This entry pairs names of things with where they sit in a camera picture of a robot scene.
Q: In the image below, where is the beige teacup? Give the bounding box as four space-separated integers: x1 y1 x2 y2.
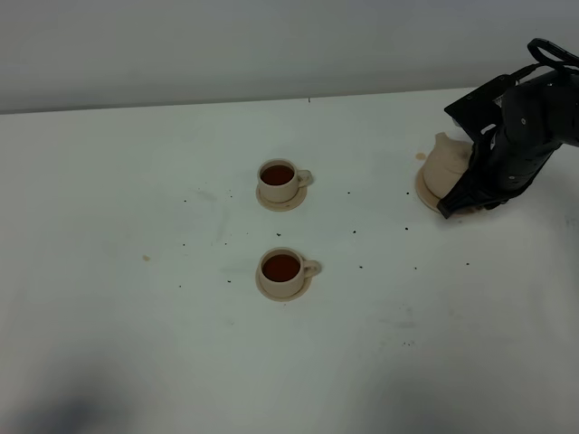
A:
258 159 313 203
258 248 321 288

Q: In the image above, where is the near beige saucer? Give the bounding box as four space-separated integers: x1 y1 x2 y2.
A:
255 268 312 303

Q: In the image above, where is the near beige teacup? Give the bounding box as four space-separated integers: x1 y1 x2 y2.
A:
258 248 321 288

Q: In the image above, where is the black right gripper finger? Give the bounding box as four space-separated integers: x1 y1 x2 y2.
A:
469 128 497 175
437 170 514 219

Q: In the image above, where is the far beige teacup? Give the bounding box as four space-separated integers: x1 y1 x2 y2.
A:
258 159 313 203

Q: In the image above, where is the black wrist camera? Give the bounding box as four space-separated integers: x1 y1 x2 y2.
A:
444 74 517 141

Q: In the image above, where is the far beige saucer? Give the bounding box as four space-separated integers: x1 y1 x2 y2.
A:
255 186 308 212

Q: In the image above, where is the beige teapot saucer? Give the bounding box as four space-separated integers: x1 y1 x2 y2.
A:
414 168 484 218

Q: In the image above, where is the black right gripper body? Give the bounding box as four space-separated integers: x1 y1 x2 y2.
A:
486 71 578 197

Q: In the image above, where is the beige ceramic teapot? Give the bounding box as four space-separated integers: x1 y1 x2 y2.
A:
422 133 472 199

